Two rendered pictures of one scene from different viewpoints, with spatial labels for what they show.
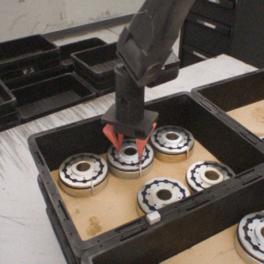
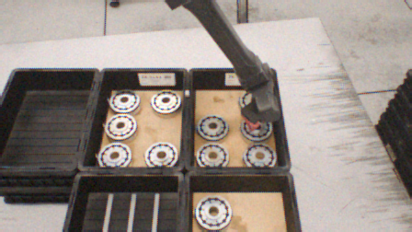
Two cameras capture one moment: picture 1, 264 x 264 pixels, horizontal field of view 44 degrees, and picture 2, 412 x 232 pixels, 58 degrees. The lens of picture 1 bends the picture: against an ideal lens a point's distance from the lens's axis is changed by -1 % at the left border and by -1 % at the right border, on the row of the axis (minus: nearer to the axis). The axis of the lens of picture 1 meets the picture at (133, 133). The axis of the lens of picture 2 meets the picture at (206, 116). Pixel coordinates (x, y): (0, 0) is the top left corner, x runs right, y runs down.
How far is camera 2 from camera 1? 113 cm
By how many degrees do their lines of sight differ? 75
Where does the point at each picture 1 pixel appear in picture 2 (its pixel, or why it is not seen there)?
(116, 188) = (237, 118)
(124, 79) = not seen: hidden behind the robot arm
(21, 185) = (293, 103)
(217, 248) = (175, 140)
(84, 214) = (227, 98)
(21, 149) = (334, 110)
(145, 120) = (250, 112)
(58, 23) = not seen: outside the picture
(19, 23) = not seen: outside the picture
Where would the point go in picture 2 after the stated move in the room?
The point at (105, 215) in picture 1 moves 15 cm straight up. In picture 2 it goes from (222, 106) to (223, 76)
